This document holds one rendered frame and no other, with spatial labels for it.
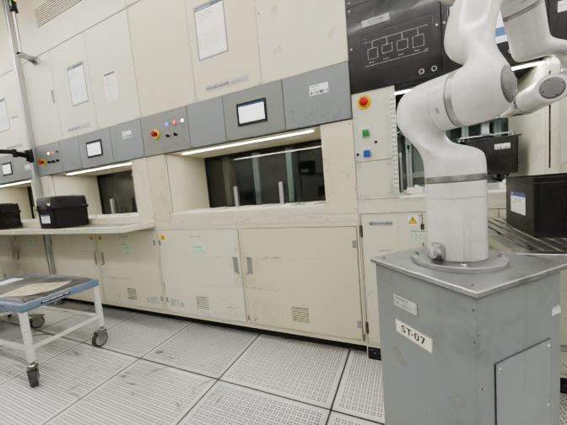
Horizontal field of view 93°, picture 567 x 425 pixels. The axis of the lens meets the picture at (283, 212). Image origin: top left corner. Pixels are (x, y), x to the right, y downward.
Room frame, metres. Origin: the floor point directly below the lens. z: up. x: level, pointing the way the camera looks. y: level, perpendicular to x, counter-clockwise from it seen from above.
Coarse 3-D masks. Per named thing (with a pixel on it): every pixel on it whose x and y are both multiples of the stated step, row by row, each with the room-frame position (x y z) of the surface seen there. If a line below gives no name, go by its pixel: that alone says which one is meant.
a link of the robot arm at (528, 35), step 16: (512, 16) 0.80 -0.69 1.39; (528, 16) 0.78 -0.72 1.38; (544, 16) 0.78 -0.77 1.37; (512, 32) 0.82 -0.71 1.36; (528, 32) 0.79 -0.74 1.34; (544, 32) 0.79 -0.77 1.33; (512, 48) 0.84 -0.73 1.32; (528, 48) 0.81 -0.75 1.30; (544, 48) 0.80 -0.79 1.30; (560, 48) 0.79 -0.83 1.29
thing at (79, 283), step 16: (0, 288) 1.76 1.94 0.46; (16, 288) 1.73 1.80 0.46; (64, 288) 1.64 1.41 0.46; (80, 288) 1.68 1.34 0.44; (96, 288) 1.78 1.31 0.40; (0, 304) 1.48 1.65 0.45; (16, 304) 1.42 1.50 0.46; (32, 304) 1.45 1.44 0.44; (96, 304) 1.77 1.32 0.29; (32, 320) 2.09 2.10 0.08; (96, 336) 1.73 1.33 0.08; (32, 352) 1.42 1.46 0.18; (32, 368) 1.40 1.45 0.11; (32, 384) 1.37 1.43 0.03
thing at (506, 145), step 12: (492, 120) 1.41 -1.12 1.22; (480, 132) 1.41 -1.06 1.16; (504, 132) 1.36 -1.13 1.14; (468, 144) 1.35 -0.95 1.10; (480, 144) 1.33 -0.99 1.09; (492, 144) 1.31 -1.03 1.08; (504, 144) 1.29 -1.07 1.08; (516, 144) 1.27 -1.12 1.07; (492, 156) 1.31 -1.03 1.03; (504, 156) 1.29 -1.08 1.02; (516, 156) 1.27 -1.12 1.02; (492, 168) 1.31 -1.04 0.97; (504, 168) 1.29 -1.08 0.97; (516, 168) 1.27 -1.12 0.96
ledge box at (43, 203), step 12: (36, 204) 2.22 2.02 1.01; (48, 204) 2.10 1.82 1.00; (60, 204) 2.14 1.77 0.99; (72, 204) 2.21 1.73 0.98; (84, 204) 2.29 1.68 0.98; (48, 216) 2.14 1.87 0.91; (60, 216) 2.14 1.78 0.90; (72, 216) 2.21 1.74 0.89; (84, 216) 2.29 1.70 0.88; (48, 228) 2.17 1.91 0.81; (60, 228) 2.13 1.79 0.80
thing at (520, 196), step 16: (528, 176) 0.96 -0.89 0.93; (544, 176) 0.94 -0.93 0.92; (560, 176) 0.73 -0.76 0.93; (512, 192) 0.92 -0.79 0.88; (528, 192) 0.79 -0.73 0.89; (544, 192) 0.74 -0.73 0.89; (560, 192) 0.73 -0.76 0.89; (512, 208) 0.92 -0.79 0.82; (528, 208) 0.79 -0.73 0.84; (544, 208) 0.74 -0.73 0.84; (560, 208) 0.73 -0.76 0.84; (512, 224) 0.92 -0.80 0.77; (528, 224) 0.79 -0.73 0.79; (544, 224) 0.74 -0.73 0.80; (560, 224) 0.73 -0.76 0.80
